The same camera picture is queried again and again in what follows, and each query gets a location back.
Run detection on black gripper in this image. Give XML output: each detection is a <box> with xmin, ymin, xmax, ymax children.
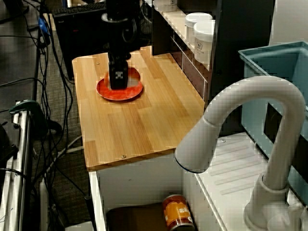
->
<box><xmin>101</xmin><ymin>13</ymin><xmax>132</xmax><ymax>90</ymax></box>

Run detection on black bracket block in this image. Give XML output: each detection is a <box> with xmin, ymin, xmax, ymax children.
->
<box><xmin>0</xmin><ymin>122</ymin><xmax>19</xmax><ymax>179</ymax></box>

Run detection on white toy sink unit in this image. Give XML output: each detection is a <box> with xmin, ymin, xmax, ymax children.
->
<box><xmin>88</xmin><ymin>131</ymin><xmax>308</xmax><ymax>231</ymax></box>

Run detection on white cable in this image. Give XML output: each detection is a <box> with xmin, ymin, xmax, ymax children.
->
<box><xmin>45</xmin><ymin>134</ymin><xmax>84</xmax><ymax>174</ymax></box>

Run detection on teal plastic bin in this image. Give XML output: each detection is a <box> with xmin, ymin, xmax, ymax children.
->
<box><xmin>238</xmin><ymin>40</ymin><xmax>308</xmax><ymax>207</ymax></box>

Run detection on red round plate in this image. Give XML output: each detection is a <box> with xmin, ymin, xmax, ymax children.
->
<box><xmin>96</xmin><ymin>76</ymin><xmax>144</xmax><ymax>102</ymax></box>

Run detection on black computer tower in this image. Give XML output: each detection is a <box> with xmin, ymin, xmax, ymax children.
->
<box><xmin>52</xmin><ymin>2</ymin><xmax>109</xmax><ymax>80</ymax></box>

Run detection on aluminium frame rail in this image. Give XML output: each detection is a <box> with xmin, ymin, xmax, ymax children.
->
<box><xmin>0</xmin><ymin>101</ymin><xmax>33</xmax><ymax>231</ymax></box>

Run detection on dark desk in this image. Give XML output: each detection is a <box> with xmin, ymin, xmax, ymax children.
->
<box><xmin>0</xmin><ymin>0</ymin><xmax>40</xmax><ymax>114</ymax></box>

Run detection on white lidded jar printed label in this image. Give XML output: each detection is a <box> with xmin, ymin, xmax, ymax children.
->
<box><xmin>193</xmin><ymin>20</ymin><xmax>216</xmax><ymax>65</ymax></box>

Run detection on dark grey upright panel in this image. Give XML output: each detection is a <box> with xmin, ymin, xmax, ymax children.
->
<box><xmin>208</xmin><ymin>0</ymin><xmax>276</xmax><ymax>137</ymax></box>

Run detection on white shelf with tile backsplash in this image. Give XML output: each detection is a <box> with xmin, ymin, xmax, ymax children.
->
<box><xmin>144</xmin><ymin>0</ymin><xmax>212</xmax><ymax>102</ymax></box>

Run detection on white lidded jar plain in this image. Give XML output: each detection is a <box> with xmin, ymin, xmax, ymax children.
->
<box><xmin>184</xmin><ymin>12</ymin><xmax>214</xmax><ymax>46</ymax></box>

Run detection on orange soup can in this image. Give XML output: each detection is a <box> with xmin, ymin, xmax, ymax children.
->
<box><xmin>162</xmin><ymin>193</ymin><xmax>195</xmax><ymax>231</ymax></box>

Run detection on black metal post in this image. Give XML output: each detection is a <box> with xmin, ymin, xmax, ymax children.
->
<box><xmin>84</xmin><ymin>196</ymin><xmax>97</xmax><ymax>223</ymax></box>

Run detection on black keyboard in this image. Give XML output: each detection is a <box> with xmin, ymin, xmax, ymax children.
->
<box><xmin>53</xmin><ymin>1</ymin><xmax>106</xmax><ymax>15</ymax></box>

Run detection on black cable over frame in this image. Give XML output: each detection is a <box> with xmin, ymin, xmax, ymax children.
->
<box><xmin>0</xmin><ymin>168</ymin><xmax>27</xmax><ymax>180</ymax></box>

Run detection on black square sticker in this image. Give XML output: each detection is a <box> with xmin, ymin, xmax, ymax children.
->
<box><xmin>263</xmin><ymin>102</ymin><xmax>283</xmax><ymax>142</ymax></box>

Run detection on white curved faucet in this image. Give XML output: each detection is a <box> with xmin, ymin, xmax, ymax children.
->
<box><xmin>174</xmin><ymin>75</ymin><xmax>308</xmax><ymax>231</ymax></box>

